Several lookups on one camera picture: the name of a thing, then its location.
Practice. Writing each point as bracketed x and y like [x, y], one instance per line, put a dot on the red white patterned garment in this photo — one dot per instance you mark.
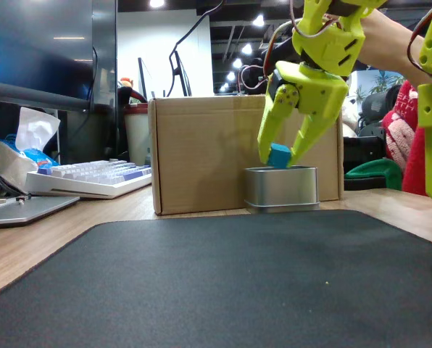
[411, 163]

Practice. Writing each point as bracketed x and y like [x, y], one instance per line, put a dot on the silver monitor stand base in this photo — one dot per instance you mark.
[24, 210]

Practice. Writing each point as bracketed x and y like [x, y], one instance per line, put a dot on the black office chair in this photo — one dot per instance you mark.
[377, 108]

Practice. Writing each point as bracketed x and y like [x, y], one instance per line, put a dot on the white purple keyboard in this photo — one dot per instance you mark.
[92, 175]

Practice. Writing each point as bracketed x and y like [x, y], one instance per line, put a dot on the black computer monitor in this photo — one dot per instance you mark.
[35, 50]

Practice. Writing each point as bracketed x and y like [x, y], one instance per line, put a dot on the background monitor on arm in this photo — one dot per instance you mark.
[181, 74]

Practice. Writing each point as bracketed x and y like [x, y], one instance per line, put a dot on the blue cube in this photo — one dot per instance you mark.
[278, 156]

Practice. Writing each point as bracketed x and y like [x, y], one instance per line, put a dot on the green plastic object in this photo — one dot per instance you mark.
[379, 170]

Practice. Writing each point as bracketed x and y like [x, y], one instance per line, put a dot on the brown cardboard box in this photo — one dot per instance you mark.
[201, 152]

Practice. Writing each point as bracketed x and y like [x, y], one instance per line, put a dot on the black box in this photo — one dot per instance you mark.
[364, 152]

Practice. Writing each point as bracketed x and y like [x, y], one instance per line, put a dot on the lime green robot arm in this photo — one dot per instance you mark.
[328, 40]

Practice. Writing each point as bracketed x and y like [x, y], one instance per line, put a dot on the black desk mat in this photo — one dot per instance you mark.
[201, 282]

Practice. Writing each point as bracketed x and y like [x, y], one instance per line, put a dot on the silver metal tin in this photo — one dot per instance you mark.
[281, 188]

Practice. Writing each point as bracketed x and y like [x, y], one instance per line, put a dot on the lime green gripper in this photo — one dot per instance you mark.
[315, 95]

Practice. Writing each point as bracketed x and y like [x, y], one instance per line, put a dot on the person's bare forearm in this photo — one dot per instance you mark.
[386, 40]

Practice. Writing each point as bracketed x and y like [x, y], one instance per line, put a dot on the white bin with red rim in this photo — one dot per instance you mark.
[138, 134]

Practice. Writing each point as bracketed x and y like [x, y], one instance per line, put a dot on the blue tissue pack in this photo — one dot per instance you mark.
[35, 134]

